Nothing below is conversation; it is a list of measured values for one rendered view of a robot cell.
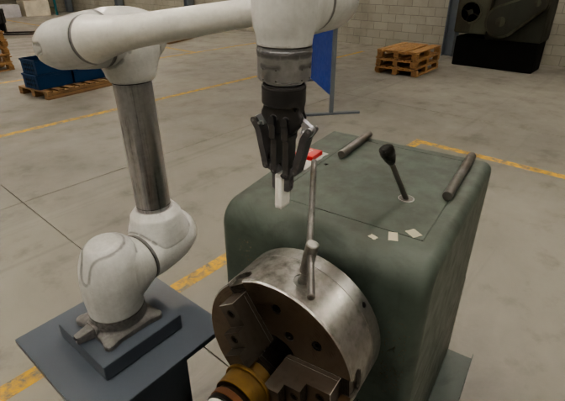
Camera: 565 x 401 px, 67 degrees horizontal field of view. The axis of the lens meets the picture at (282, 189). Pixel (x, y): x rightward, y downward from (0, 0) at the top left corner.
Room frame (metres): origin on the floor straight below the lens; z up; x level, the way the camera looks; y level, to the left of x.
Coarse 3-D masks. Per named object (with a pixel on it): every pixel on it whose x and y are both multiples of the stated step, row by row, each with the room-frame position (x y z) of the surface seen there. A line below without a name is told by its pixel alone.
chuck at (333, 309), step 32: (224, 288) 0.62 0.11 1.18; (256, 288) 0.58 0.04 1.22; (288, 288) 0.56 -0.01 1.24; (320, 288) 0.57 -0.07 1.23; (224, 320) 0.63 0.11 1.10; (288, 320) 0.54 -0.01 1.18; (320, 320) 0.51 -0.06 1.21; (352, 320) 0.54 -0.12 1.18; (224, 352) 0.63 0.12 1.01; (288, 352) 0.61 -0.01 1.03; (320, 352) 0.51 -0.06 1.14; (352, 352) 0.50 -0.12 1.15
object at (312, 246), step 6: (312, 240) 0.58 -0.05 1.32; (306, 246) 0.57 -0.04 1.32; (312, 246) 0.57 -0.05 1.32; (318, 246) 0.57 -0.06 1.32; (306, 252) 0.57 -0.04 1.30; (312, 252) 0.57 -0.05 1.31; (306, 258) 0.57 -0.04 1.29; (306, 264) 0.57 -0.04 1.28; (300, 270) 0.58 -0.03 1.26; (306, 270) 0.57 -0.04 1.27; (300, 276) 0.58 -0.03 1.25; (306, 276) 0.57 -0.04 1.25; (300, 282) 0.58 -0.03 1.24; (306, 282) 0.58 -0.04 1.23
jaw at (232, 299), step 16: (240, 288) 0.60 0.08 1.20; (224, 304) 0.57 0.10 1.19; (240, 304) 0.57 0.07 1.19; (240, 320) 0.55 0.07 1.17; (256, 320) 0.57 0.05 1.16; (240, 336) 0.53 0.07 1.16; (256, 336) 0.55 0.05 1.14; (272, 336) 0.57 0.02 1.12; (240, 352) 0.51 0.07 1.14; (256, 352) 0.53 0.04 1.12
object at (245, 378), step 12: (228, 372) 0.50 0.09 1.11; (240, 372) 0.49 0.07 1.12; (252, 372) 0.48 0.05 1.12; (264, 372) 0.50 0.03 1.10; (228, 384) 0.47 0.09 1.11; (240, 384) 0.46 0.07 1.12; (252, 384) 0.47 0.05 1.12; (264, 384) 0.47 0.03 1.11; (216, 396) 0.45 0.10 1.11; (228, 396) 0.45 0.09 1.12; (240, 396) 0.45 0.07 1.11; (252, 396) 0.45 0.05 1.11; (264, 396) 0.46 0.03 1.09
